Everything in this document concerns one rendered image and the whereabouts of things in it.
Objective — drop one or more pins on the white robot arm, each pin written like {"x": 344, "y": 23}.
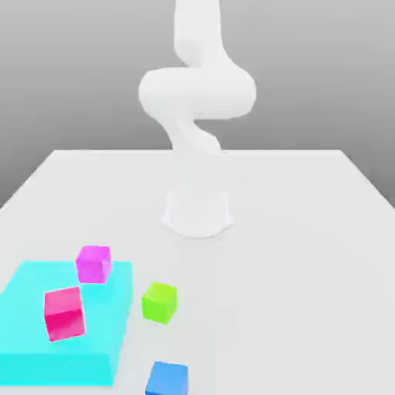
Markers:
{"x": 197, "y": 89}

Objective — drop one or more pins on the large cyan box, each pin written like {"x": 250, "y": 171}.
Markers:
{"x": 101, "y": 327}

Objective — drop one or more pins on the small magenta cube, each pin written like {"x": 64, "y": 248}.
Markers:
{"x": 92, "y": 265}

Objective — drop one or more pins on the small green cube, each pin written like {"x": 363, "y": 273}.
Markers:
{"x": 159, "y": 304}

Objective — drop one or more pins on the small blue cube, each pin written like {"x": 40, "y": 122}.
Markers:
{"x": 166, "y": 379}

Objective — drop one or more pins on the small pink cube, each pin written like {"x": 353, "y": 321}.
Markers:
{"x": 63, "y": 314}

